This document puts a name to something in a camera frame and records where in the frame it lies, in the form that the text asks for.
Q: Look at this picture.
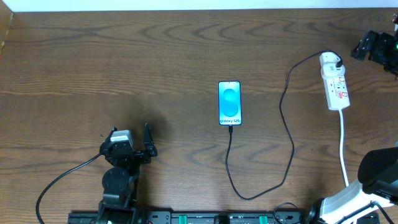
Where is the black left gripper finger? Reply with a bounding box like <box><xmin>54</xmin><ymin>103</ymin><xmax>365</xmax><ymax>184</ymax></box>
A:
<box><xmin>104</xmin><ymin>127</ymin><xmax>118</xmax><ymax>142</ymax></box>
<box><xmin>143</xmin><ymin>123</ymin><xmax>155</xmax><ymax>152</ymax></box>

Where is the black USB charging cable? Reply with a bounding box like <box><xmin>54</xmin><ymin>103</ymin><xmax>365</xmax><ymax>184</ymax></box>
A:
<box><xmin>224</xmin><ymin>49</ymin><xmax>344</xmax><ymax>202</ymax></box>

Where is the blue Galaxy smartphone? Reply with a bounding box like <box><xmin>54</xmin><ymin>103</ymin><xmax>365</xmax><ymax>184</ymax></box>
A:
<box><xmin>218</xmin><ymin>81</ymin><xmax>243</xmax><ymax>126</ymax></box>

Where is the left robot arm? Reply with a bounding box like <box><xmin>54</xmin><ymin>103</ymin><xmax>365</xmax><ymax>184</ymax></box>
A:
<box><xmin>96</xmin><ymin>124</ymin><xmax>157</xmax><ymax>224</ymax></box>

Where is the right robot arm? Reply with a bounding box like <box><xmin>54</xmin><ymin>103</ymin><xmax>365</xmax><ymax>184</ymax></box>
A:
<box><xmin>305</xmin><ymin>30</ymin><xmax>397</xmax><ymax>223</ymax></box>

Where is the white power strip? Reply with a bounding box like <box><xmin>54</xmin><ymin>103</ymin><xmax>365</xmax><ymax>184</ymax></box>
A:
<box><xmin>320</xmin><ymin>52</ymin><xmax>350</xmax><ymax>111</ymax></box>

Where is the cardboard side panel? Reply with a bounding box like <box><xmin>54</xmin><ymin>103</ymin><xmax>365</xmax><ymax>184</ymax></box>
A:
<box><xmin>0</xmin><ymin>0</ymin><xmax>14</xmax><ymax>51</ymax></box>

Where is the white wall charger adapter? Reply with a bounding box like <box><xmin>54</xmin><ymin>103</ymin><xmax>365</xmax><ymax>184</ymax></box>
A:
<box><xmin>321</xmin><ymin>63</ymin><xmax>345</xmax><ymax>80</ymax></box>

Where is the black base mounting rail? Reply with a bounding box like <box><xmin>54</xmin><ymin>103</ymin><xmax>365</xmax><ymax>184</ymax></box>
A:
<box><xmin>67</xmin><ymin>210</ymin><xmax>381</xmax><ymax>224</ymax></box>

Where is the white power strip cord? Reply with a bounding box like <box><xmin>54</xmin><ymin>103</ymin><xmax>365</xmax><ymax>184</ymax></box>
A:
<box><xmin>338</xmin><ymin>108</ymin><xmax>351</xmax><ymax>188</ymax></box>

